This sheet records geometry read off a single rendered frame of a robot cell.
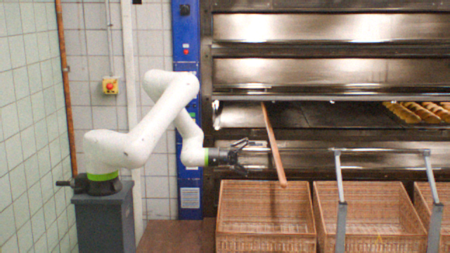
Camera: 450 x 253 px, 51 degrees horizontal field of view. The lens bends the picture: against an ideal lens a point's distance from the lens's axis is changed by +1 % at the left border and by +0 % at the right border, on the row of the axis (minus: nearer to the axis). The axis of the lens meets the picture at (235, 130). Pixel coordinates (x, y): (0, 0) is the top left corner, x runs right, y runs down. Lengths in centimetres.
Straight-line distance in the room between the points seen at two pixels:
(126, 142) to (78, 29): 132
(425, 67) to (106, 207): 201
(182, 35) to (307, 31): 73
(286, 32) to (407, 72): 76
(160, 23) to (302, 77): 90
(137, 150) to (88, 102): 129
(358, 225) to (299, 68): 105
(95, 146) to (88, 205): 24
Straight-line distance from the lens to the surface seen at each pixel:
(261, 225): 302
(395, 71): 299
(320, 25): 286
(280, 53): 284
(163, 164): 303
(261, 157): 297
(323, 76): 288
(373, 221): 313
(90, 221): 199
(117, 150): 181
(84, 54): 299
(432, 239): 269
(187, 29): 281
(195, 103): 286
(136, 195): 312
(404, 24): 297
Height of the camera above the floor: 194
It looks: 15 degrees down
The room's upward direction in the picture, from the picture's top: straight up
